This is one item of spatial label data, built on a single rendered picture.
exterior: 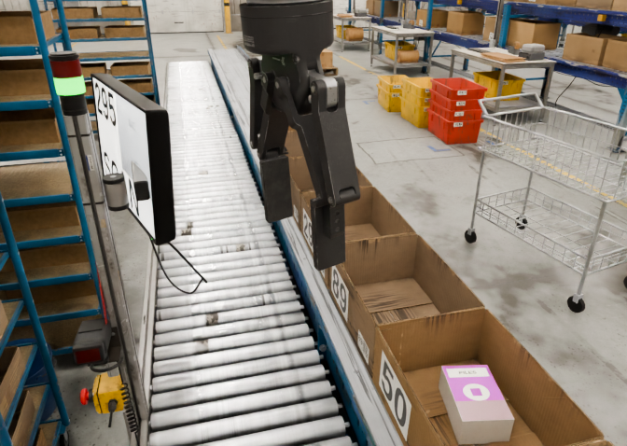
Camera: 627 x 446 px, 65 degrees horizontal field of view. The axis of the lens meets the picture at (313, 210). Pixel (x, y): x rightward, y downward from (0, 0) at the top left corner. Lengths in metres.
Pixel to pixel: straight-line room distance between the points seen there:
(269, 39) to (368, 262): 1.23
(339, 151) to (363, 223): 1.60
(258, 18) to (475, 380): 1.01
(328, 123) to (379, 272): 1.25
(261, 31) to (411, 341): 0.98
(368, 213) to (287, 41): 1.60
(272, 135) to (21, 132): 1.97
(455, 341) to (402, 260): 0.39
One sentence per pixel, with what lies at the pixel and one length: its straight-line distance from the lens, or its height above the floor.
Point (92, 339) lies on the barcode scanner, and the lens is 1.19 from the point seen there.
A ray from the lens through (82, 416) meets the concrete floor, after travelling 2.61.
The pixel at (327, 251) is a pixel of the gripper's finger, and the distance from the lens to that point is 0.44.
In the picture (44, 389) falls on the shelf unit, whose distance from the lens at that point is 2.28.
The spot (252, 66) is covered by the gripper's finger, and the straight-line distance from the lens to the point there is 0.48.
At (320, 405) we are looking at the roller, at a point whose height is 0.75.
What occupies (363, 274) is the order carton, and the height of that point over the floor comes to 0.93.
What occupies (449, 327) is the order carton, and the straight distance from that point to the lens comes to 1.29.
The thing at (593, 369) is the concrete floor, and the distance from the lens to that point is 2.95.
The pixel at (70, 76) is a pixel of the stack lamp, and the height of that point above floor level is 1.62.
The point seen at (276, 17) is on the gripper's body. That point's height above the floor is 1.77.
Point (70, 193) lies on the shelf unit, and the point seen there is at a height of 0.94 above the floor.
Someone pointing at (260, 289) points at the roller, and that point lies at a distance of 1.85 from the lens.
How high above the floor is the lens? 1.80
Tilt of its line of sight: 26 degrees down
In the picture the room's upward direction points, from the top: straight up
